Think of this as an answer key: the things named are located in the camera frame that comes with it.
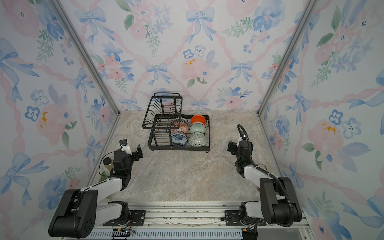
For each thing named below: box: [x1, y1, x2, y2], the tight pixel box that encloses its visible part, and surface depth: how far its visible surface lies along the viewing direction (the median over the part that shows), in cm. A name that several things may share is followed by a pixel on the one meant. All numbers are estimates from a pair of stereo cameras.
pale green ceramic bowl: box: [189, 122, 206, 134], surface depth 106 cm
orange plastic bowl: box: [190, 114, 207, 125], surface depth 108 cm
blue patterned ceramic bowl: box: [171, 133, 188, 146], surface depth 100 cm
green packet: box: [98, 172, 110, 183], surface depth 86 cm
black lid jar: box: [102, 157, 114, 171], surface depth 85 cm
